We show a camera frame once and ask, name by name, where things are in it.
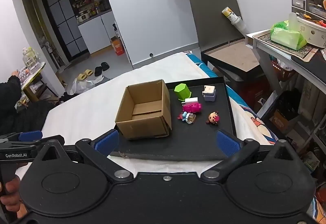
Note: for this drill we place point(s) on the black framed glass door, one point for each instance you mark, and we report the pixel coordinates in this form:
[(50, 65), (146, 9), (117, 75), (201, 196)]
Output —
[(63, 23)]

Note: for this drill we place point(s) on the white blanket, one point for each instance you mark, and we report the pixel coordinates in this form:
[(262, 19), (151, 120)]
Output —
[(89, 112)]

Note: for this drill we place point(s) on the pink toy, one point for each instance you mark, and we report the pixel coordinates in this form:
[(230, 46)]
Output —
[(192, 108)]

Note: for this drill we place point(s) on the white kitchen cabinet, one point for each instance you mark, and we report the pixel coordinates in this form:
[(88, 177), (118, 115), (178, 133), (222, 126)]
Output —
[(96, 33)]

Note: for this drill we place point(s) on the brown cardboard box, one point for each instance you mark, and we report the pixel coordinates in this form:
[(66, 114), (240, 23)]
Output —
[(142, 122)]

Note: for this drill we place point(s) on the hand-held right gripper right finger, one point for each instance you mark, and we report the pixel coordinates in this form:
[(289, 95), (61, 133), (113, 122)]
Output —
[(228, 143)]

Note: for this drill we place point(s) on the red basket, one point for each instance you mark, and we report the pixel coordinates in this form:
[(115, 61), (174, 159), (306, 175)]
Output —
[(282, 71)]

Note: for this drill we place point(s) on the white round container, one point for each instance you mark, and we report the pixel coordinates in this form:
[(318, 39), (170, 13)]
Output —
[(312, 33)]

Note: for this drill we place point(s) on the black trash bin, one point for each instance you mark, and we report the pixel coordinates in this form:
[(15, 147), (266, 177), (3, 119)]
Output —
[(287, 107)]

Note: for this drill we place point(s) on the yellow slipper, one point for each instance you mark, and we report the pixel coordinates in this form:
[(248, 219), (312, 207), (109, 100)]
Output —
[(88, 72), (81, 77)]

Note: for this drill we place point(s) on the white and purple charger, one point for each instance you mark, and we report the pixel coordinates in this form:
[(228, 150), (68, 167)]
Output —
[(209, 93)]

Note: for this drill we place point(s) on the round side table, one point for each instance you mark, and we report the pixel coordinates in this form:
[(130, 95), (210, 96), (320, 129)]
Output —
[(34, 79)]

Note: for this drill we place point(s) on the green hexagonal cup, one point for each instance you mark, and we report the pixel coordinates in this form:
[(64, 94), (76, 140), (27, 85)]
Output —
[(182, 91)]

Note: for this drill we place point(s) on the blue and pink toy figure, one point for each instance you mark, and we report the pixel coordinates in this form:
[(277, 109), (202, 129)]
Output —
[(182, 116)]

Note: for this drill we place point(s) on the grey seat cushion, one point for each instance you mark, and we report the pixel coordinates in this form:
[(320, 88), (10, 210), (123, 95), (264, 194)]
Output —
[(231, 75)]

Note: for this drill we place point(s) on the person's left hand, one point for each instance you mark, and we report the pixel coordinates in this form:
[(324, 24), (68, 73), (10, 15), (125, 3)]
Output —
[(10, 188)]

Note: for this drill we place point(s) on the patterned desk mat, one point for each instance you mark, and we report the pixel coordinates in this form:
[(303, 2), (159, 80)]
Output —
[(303, 52)]

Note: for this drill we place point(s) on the white charger block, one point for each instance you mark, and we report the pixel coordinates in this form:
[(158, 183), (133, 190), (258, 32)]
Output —
[(191, 100)]

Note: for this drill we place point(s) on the clear wall holder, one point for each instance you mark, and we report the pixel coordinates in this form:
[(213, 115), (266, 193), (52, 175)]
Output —
[(240, 26)]

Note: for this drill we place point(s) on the clear jars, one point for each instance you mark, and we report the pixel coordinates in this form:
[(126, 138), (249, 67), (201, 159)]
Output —
[(30, 60)]

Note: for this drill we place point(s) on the rice cooker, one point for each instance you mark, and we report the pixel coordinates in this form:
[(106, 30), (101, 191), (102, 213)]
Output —
[(83, 17)]

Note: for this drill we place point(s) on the yellow and white tube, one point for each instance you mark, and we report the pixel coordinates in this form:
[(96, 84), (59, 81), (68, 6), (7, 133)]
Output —
[(229, 14)]

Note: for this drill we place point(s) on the brown doll figure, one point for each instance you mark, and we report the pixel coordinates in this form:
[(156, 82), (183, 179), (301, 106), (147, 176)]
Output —
[(213, 117)]

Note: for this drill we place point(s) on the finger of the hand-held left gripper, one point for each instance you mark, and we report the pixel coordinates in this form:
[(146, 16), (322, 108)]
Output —
[(54, 138), (30, 135)]

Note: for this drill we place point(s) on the green tissue pack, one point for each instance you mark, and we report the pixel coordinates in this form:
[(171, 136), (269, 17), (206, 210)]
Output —
[(287, 37)]

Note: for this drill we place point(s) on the orange box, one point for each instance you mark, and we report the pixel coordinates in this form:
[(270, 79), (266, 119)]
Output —
[(117, 47)]

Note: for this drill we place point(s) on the white plastic bag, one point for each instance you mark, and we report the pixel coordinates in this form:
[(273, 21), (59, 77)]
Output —
[(81, 85)]

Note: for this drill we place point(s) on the grey panel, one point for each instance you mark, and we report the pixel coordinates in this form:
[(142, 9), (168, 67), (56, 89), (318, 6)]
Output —
[(211, 18)]

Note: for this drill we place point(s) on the black box with brown inside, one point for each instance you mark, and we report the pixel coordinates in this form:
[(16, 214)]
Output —
[(236, 55)]

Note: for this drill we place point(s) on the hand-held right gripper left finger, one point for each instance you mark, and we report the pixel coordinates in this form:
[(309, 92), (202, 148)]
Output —
[(108, 142)]

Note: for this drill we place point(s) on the black slipper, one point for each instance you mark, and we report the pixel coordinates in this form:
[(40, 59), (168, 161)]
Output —
[(98, 71), (105, 65)]

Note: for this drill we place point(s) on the black tray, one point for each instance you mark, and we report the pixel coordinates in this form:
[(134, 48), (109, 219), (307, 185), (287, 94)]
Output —
[(193, 137)]

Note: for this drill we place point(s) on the grey drawer organiser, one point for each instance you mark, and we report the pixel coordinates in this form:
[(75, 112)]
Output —
[(300, 0)]

